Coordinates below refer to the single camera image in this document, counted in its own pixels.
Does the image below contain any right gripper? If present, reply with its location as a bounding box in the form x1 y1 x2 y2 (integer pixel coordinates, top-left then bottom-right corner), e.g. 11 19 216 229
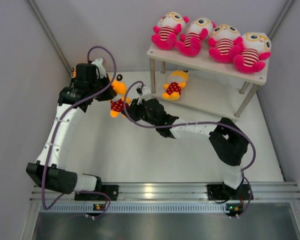
123 97 159 127

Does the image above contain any orange plush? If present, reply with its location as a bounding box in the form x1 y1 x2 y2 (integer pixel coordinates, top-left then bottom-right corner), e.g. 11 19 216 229
70 67 77 78
110 74 131 118

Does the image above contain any orange plush polka dress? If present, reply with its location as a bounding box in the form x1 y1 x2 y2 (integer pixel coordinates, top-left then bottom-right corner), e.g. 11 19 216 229
162 69 189 101

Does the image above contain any pink panda plush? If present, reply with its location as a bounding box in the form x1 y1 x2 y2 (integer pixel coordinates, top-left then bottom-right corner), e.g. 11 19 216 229
151 11 190 51
175 17 217 57
233 32 272 74
208 23 243 64

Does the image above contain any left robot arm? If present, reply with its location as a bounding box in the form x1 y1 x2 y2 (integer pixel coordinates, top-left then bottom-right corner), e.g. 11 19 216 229
26 58 117 200

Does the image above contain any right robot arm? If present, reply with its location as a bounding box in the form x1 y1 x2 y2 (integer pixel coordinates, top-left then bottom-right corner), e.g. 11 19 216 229
122 98 251 200

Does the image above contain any white two-tier shelf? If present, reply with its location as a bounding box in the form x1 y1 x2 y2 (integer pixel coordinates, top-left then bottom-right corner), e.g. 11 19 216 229
147 45 268 120

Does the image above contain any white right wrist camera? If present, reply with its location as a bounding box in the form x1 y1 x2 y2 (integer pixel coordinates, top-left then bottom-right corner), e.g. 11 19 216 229
136 85 153 105

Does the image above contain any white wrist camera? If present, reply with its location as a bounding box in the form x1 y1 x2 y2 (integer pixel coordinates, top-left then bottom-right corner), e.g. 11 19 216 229
91 58 107 79
136 85 153 105

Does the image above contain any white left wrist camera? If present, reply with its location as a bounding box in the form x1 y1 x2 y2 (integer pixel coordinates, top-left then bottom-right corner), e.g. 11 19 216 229
91 58 107 79

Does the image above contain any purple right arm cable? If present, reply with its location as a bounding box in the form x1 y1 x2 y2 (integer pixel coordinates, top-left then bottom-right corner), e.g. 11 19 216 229
123 80 256 218

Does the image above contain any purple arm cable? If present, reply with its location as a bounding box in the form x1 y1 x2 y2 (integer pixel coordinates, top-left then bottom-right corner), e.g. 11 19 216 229
123 80 256 218
41 46 117 220

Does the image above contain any white slotted cable duct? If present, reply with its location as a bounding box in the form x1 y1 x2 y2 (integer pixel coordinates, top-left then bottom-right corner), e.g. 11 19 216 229
48 202 230 214

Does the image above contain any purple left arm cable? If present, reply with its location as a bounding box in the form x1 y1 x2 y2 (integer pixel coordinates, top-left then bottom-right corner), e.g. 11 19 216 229
41 46 117 220

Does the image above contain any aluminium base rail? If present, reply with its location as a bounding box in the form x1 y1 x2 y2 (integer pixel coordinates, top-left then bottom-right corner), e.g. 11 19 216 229
29 181 300 203

